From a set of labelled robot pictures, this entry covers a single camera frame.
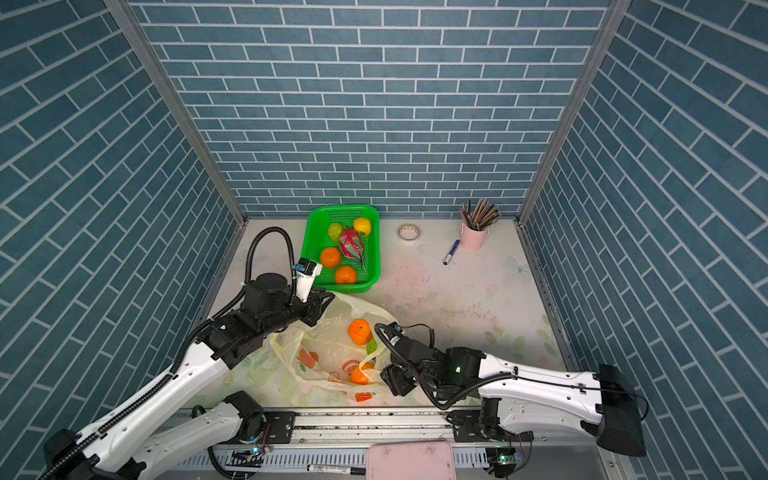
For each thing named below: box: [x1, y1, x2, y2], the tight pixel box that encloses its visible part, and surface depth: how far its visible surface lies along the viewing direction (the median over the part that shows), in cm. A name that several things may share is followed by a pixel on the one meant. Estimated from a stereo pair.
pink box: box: [367, 440, 456, 480], surface depth 69 cm
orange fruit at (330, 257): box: [320, 247, 341, 269], surface depth 107 cm
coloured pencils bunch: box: [459, 198, 502, 231], surface depth 107 cm
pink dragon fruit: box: [340, 228, 366, 271], surface depth 105 cm
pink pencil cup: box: [460, 222, 490, 252], surface depth 110 cm
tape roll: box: [398, 223, 420, 241], surface depth 118 cm
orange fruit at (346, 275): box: [336, 266, 357, 285], surface depth 99 cm
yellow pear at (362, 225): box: [354, 217, 371, 236], surface depth 114 cm
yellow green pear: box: [328, 222, 343, 242], surface depth 111 cm
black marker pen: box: [306, 464, 366, 475], surface depth 69 cm
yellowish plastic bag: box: [270, 292, 399, 392], surface depth 78 cm
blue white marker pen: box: [442, 239, 461, 266], surface depth 110 cm
